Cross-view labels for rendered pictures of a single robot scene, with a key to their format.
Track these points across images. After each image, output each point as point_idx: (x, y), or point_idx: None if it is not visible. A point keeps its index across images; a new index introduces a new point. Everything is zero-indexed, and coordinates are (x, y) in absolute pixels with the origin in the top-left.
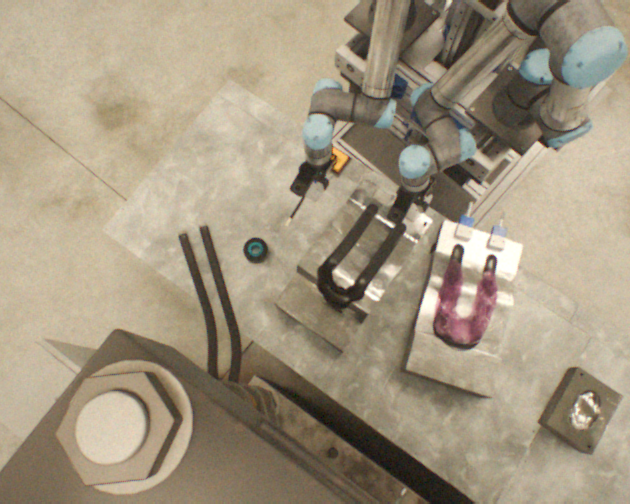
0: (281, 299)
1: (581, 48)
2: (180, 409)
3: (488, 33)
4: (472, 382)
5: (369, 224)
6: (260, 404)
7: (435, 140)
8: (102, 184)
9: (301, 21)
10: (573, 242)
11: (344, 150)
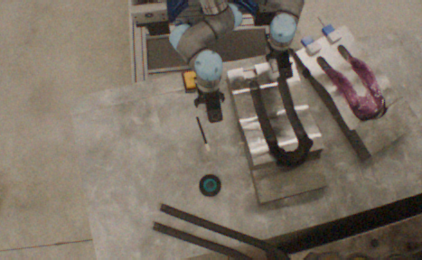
0: (262, 196)
1: None
2: None
3: None
4: (405, 125)
5: (262, 96)
6: (366, 255)
7: (280, 4)
8: (31, 249)
9: (42, 29)
10: (325, 5)
11: (159, 74)
